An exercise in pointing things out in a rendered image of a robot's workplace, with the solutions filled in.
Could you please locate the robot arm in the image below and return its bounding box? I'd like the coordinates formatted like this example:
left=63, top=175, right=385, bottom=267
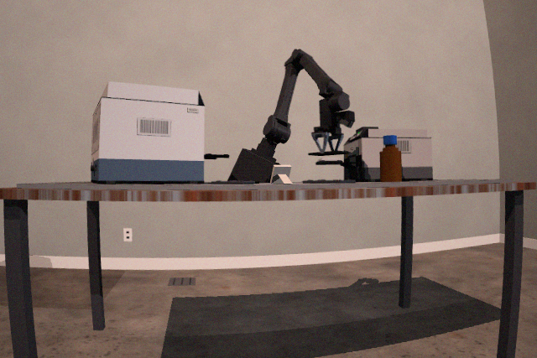
left=251, top=49, right=355, bottom=163

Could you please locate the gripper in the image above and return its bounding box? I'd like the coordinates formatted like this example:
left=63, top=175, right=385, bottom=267
left=311, top=112, right=344, bottom=153

